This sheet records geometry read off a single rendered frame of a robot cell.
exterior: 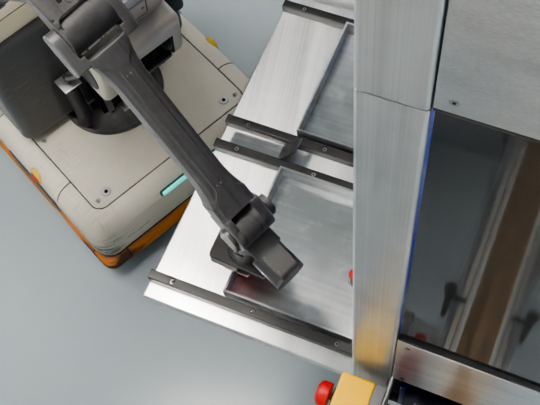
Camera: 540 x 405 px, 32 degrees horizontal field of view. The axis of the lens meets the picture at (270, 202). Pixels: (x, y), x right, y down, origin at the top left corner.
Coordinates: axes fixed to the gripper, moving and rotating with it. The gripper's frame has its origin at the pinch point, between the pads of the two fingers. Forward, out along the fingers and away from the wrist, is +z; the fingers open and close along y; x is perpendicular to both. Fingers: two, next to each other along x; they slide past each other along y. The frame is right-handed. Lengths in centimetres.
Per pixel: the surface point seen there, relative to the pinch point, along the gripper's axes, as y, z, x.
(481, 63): 16, -102, -10
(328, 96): 1.8, 3.0, 38.8
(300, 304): 12.3, 0.3, -2.3
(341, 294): 18.1, -0.7, 2.0
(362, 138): 11, -85, -11
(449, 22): 13, -105, -10
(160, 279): -12.2, 2.9, -7.4
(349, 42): 1, 3, 52
